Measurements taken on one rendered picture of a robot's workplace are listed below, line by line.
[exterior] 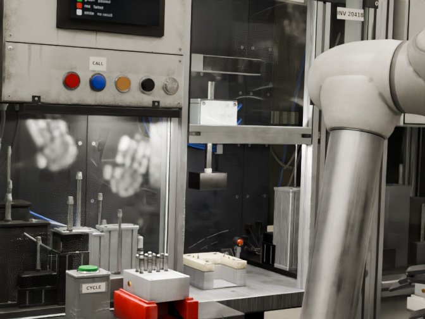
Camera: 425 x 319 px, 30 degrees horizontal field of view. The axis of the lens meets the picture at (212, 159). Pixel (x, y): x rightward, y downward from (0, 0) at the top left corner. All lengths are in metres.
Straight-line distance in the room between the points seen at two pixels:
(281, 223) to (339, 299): 0.89
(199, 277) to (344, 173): 0.74
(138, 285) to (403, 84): 0.70
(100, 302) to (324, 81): 0.63
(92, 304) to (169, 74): 0.55
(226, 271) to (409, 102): 0.89
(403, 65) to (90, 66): 0.68
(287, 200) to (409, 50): 0.95
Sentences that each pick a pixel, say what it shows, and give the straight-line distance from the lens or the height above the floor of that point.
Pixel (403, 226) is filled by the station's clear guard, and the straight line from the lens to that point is 2.34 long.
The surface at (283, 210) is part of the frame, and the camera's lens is 2.28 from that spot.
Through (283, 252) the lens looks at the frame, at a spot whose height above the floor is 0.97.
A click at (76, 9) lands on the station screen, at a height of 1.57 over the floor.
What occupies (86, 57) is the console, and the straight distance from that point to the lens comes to 1.74.
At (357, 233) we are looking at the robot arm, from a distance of 1.43.
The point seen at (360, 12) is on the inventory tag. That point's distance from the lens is 2.18.
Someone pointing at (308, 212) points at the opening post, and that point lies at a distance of 2.08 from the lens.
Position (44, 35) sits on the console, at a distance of 1.71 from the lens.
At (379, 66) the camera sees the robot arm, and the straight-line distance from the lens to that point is 1.44.
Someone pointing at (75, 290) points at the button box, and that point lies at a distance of 1.64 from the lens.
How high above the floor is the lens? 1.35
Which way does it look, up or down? 3 degrees down
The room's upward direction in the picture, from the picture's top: 2 degrees clockwise
